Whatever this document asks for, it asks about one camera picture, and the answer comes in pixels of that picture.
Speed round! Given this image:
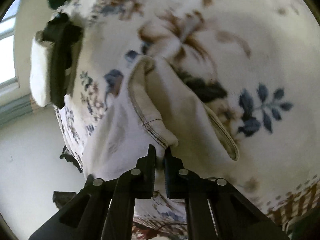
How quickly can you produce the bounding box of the beige long sleeve shirt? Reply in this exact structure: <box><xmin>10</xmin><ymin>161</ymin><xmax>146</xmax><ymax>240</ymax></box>
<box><xmin>82</xmin><ymin>56</ymin><xmax>240</xmax><ymax>180</ymax></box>

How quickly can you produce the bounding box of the white folded garment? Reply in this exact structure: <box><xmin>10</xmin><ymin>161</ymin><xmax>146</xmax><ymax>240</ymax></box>
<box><xmin>29</xmin><ymin>31</ymin><xmax>54</xmax><ymax>107</ymax></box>

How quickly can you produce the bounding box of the floral bed blanket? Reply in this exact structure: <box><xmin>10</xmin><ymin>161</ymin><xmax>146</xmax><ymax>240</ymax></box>
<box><xmin>56</xmin><ymin>0</ymin><xmax>319</xmax><ymax>230</ymax></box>

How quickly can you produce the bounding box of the window with white frame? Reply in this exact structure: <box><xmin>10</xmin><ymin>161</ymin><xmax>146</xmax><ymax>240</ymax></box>
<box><xmin>0</xmin><ymin>0</ymin><xmax>22</xmax><ymax>89</ymax></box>

